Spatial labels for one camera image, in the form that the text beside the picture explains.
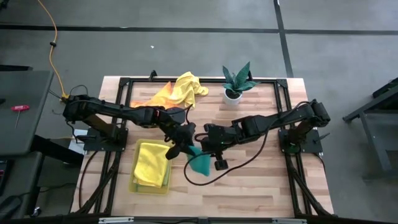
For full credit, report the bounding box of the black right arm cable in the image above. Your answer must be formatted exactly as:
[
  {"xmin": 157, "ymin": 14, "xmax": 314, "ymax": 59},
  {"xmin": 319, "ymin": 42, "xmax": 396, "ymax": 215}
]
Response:
[{"xmin": 183, "ymin": 101, "xmax": 312, "ymax": 187}]

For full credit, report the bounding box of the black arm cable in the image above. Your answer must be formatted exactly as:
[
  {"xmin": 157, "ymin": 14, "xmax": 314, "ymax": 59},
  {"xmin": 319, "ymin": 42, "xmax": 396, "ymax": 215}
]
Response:
[
  {"xmin": 161, "ymin": 104, "xmax": 195, "ymax": 125},
  {"xmin": 183, "ymin": 101, "xmax": 312, "ymax": 187}
]

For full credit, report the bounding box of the thin black floor cable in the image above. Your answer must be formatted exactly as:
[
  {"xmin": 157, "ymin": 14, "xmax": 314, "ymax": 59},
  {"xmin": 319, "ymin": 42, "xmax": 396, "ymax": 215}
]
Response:
[{"xmin": 48, "ymin": 84, "xmax": 90, "ymax": 114}]

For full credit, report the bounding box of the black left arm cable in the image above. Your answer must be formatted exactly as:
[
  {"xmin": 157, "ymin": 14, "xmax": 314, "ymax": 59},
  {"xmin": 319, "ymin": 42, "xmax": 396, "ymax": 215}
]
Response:
[{"xmin": 161, "ymin": 104, "xmax": 195, "ymax": 125}]

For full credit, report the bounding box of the yellow extension cable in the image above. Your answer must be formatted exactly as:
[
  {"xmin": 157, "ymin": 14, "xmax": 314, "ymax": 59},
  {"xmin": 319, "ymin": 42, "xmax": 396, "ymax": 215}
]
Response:
[{"xmin": 36, "ymin": 0, "xmax": 71, "ymax": 102}]

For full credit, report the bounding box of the silver metal bracket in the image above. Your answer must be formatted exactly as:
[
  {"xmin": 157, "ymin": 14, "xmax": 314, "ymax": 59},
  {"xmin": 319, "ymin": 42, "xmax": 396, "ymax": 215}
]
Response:
[
  {"xmin": 272, "ymin": 218, "xmax": 308, "ymax": 224},
  {"xmin": 98, "ymin": 217, "xmax": 135, "ymax": 224}
]

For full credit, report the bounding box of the red-handled hex key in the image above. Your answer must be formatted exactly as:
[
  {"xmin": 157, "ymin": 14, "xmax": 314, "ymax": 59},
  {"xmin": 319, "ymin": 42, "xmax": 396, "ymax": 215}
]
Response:
[{"xmin": 11, "ymin": 105, "xmax": 31, "ymax": 128}]

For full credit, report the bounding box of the yellow microfiber towel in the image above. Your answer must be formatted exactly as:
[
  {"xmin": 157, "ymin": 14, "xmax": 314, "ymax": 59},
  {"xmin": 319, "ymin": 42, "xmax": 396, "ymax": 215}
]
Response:
[
  {"xmin": 133, "ymin": 142, "xmax": 171, "ymax": 189},
  {"xmin": 169, "ymin": 71, "xmax": 210, "ymax": 109}
]

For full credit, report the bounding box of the dark metal cart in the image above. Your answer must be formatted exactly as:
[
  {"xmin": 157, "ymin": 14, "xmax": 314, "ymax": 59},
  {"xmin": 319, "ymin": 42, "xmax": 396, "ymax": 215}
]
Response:
[{"xmin": 341, "ymin": 77, "xmax": 398, "ymax": 181}]

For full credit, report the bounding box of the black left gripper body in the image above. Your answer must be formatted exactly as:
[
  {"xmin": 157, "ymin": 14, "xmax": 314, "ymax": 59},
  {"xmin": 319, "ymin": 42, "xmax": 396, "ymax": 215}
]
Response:
[{"xmin": 164, "ymin": 121, "xmax": 197, "ymax": 161}]

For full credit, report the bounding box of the grey side table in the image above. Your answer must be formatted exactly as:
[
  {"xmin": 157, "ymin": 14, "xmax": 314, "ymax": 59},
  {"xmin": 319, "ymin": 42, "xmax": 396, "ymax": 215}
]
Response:
[{"xmin": 0, "ymin": 64, "xmax": 54, "ymax": 156}]

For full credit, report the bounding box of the yellow translucent plastic bin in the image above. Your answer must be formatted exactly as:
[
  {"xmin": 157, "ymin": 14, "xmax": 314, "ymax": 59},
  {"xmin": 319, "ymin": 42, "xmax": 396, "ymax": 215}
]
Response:
[{"xmin": 129, "ymin": 138, "xmax": 175, "ymax": 196}]

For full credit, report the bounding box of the white power box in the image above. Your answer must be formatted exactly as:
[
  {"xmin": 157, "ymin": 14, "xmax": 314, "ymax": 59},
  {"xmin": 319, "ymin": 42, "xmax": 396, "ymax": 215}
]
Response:
[{"xmin": 68, "ymin": 129, "xmax": 88, "ymax": 156}]

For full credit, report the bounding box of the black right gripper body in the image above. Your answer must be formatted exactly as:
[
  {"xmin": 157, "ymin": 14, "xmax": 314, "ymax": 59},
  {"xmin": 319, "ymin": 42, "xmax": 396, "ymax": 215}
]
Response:
[{"xmin": 201, "ymin": 123, "xmax": 239, "ymax": 171}]

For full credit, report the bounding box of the teal microfiber towel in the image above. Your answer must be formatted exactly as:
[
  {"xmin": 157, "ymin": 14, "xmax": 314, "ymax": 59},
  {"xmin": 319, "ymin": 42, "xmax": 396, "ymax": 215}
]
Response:
[{"xmin": 186, "ymin": 145, "xmax": 212, "ymax": 177}]

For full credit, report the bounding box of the potted plant in white pot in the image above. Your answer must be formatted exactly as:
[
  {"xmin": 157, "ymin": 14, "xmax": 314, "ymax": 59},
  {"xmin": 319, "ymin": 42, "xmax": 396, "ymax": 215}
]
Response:
[{"xmin": 221, "ymin": 61, "xmax": 259, "ymax": 106}]

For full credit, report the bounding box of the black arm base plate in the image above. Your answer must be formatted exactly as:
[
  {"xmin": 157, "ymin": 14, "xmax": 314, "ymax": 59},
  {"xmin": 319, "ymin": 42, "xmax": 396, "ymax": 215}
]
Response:
[
  {"xmin": 83, "ymin": 128, "xmax": 129, "ymax": 152},
  {"xmin": 278, "ymin": 129, "xmax": 323, "ymax": 154}
]

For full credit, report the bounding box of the orange microfiber towel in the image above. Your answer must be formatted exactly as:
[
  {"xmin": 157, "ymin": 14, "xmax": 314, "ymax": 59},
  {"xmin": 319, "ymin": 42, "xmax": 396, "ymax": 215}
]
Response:
[{"xmin": 130, "ymin": 81, "xmax": 175, "ymax": 110}]

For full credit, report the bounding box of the black aluminium table frame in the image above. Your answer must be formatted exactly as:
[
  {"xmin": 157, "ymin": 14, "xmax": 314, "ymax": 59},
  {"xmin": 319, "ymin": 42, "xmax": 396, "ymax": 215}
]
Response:
[{"xmin": 70, "ymin": 70, "xmax": 335, "ymax": 217}]

